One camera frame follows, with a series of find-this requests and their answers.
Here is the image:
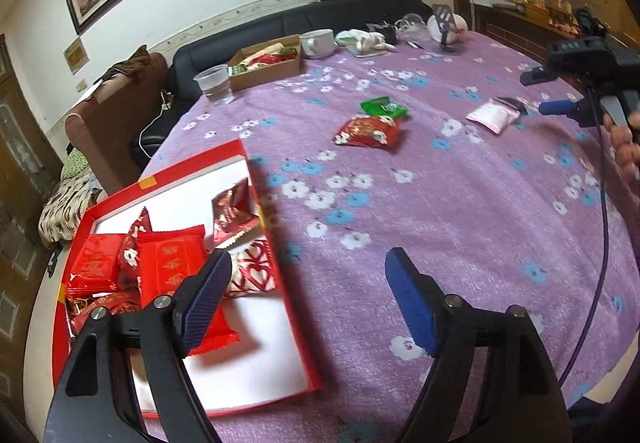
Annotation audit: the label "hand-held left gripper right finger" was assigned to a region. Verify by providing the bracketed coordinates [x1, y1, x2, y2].
[385, 247, 573, 443]

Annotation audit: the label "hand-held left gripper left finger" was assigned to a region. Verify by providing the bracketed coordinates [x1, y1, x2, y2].
[42, 249, 233, 443]

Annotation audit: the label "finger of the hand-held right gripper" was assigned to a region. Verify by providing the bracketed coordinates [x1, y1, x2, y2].
[520, 64, 557, 85]
[538, 99, 583, 117]

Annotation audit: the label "large red packet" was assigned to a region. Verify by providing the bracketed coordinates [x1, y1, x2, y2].
[136, 224, 242, 360]

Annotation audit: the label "pink and white packet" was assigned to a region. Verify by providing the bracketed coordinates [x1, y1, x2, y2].
[465, 100, 521, 134]

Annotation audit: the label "red gift box white inside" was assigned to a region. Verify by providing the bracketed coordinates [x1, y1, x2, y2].
[52, 139, 325, 420]

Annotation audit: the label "red white heart packet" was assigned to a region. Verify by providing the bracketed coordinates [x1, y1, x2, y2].
[226, 239, 277, 297]

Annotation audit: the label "red candy packet white flowers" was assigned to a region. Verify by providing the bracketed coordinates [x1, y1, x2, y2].
[116, 206, 152, 292]

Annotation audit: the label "red and gold snacks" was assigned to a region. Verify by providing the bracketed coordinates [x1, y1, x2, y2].
[66, 292, 143, 341]

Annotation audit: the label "shiny dark red packet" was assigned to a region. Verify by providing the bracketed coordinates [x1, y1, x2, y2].
[211, 177, 262, 245]

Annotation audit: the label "small red packet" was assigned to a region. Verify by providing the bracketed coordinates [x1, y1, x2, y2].
[66, 233, 127, 297]

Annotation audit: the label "person's right hand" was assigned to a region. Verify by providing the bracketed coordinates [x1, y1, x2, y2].
[602, 110, 640, 182]

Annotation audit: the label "purple floral tablecloth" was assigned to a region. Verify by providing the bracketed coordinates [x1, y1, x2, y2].
[132, 30, 640, 443]

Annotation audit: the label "black phone stand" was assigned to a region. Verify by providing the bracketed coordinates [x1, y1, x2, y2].
[431, 4, 464, 54]

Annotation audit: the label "clear glass bowl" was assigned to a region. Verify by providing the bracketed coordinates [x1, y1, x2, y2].
[399, 12, 434, 37]

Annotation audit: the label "green snack packet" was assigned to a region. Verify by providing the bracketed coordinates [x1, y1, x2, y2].
[360, 96, 410, 120]

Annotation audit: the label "patterned cushion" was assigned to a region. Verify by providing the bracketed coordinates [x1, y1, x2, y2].
[39, 147, 107, 245]

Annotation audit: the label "red flowered snack packet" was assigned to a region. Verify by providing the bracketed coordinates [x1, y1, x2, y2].
[332, 114, 405, 149]

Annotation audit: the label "white crumpled cloth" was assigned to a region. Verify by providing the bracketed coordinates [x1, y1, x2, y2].
[334, 28, 397, 58]

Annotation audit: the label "brown armchair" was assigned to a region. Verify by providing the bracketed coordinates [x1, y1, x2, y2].
[64, 46, 172, 195]

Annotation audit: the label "dark wooden door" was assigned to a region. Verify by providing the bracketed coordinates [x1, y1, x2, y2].
[0, 32, 68, 376]

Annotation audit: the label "clear plastic cup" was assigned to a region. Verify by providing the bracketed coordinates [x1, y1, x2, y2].
[193, 64, 236, 107]

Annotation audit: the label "white mug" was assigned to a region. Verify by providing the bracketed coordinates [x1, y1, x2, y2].
[299, 28, 337, 60]

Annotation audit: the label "dark blue clothing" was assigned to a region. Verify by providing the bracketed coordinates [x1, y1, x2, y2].
[569, 393, 631, 443]

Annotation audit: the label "brown cardboard box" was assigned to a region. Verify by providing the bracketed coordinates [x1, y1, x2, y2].
[227, 34, 304, 92]

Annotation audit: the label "red wrappers bundle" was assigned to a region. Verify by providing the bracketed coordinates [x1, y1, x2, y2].
[244, 42, 301, 70]

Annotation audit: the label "black leather sofa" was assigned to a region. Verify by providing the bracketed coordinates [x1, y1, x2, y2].
[130, 0, 437, 160]

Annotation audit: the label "white charging cable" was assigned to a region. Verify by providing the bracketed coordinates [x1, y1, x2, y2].
[136, 90, 174, 157]

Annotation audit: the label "gold wall plaque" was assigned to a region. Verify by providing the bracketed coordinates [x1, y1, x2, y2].
[63, 37, 91, 75]

